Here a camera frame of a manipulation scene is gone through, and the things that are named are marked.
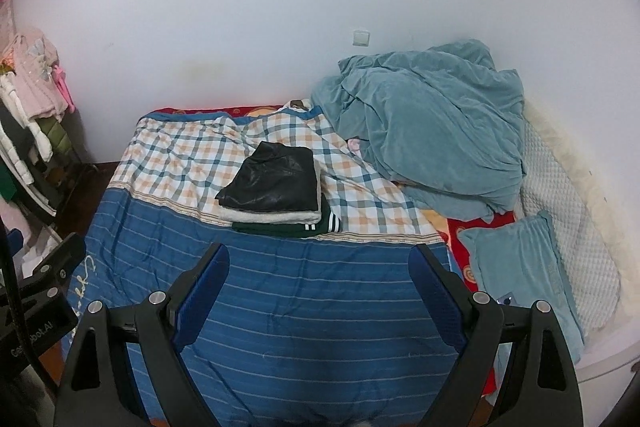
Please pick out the black leather jacket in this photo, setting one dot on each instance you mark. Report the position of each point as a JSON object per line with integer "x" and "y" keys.
{"x": 270, "y": 182}

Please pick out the dark brown item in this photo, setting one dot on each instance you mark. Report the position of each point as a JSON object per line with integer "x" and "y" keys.
{"x": 301, "y": 104}

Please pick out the blue striped checked quilt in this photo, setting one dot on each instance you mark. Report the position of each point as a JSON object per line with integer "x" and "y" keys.
{"x": 300, "y": 307}

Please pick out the grey-blue smartphone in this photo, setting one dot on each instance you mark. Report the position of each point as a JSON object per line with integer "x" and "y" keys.
{"x": 506, "y": 299}

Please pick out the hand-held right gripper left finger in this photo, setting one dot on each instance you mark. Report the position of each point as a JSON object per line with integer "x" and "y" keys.
{"x": 200, "y": 304}

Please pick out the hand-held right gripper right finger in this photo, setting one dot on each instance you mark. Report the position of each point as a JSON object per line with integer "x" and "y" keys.
{"x": 440, "y": 304}

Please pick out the white fleece folded garment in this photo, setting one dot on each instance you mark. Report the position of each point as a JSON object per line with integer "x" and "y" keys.
{"x": 280, "y": 217}

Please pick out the teal blanket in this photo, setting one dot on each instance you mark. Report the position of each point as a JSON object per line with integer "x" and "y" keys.
{"x": 430, "y": 132}

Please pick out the small pink cloth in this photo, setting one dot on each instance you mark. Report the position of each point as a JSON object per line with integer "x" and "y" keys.
{"x": 355, "y": 145}

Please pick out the teal pillow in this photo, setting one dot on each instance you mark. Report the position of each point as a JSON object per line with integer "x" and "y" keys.
{"x": 520, "y": 257}

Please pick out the white textured blanket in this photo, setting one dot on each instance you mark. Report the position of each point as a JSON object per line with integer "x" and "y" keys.
{"x": 565, "y": 207}

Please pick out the red patterned bed sheet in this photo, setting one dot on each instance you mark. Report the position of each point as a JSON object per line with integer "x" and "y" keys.
{"x": 462, "y": 252}

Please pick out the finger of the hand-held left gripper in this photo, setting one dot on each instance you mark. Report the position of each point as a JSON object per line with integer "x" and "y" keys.
{"x": 15, "y": 241}
{"x": 57, "y": 262}

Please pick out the green folded garment white stripes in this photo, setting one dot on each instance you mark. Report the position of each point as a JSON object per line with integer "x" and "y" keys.
{"x": 280, "y": 231}

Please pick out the row of hanging clothes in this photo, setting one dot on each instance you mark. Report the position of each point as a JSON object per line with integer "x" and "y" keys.
{"x": 35, "y": 77}

